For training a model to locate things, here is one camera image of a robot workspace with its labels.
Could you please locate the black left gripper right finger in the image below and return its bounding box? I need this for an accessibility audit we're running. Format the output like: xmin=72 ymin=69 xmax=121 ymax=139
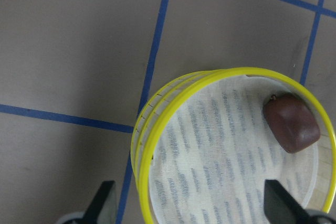
xmin=264 ymin=179 xmax=310 ymax=224

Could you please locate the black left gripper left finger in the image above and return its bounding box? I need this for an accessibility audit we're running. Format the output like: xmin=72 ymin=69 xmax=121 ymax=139
xmin=83 ymin=180 xmax=116 ymax=223

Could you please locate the dark red bun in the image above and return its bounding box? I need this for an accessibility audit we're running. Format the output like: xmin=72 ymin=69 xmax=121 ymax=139
xmin=263 ymin=93 xmax=321 ymax=154

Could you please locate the yellow rimmed steamer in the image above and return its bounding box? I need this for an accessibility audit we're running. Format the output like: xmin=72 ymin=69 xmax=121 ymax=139
xmin=131 ymin=71 xmax=210 ymax=178
xmin=135 ymin=67 xmax=335 ymax=223

